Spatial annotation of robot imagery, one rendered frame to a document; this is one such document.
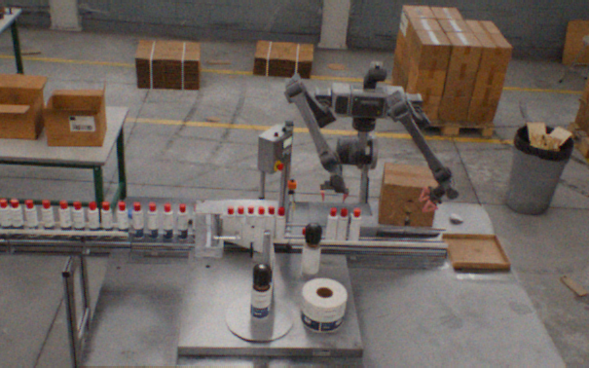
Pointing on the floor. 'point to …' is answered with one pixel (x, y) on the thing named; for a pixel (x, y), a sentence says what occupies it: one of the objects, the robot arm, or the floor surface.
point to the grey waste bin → (533, 182)
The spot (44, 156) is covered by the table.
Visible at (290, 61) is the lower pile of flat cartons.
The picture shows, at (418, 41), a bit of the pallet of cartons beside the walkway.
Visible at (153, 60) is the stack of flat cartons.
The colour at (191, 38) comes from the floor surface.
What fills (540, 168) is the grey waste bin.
